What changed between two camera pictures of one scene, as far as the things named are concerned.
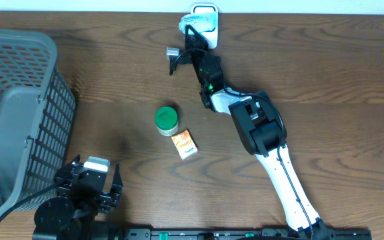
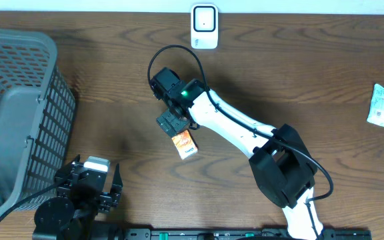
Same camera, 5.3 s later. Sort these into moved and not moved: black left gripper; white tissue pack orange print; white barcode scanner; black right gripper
Moved: black right gripper
Not moved: white barcode scanner; white tissue pack orange print; black left gripper
